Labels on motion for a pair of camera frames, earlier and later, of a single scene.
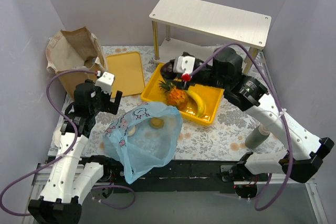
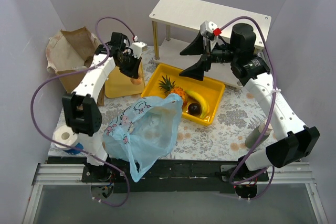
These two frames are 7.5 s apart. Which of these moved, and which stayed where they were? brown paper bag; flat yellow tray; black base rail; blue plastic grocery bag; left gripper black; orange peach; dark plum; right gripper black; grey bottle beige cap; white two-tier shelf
Moved: right gripper black; left gripper black; blue plastic grocery bag; orange peach; dark plum
Stayed: flat yellow tray; brown paper bag; grey bottle beige cap; white two-tier shelf; black base rail
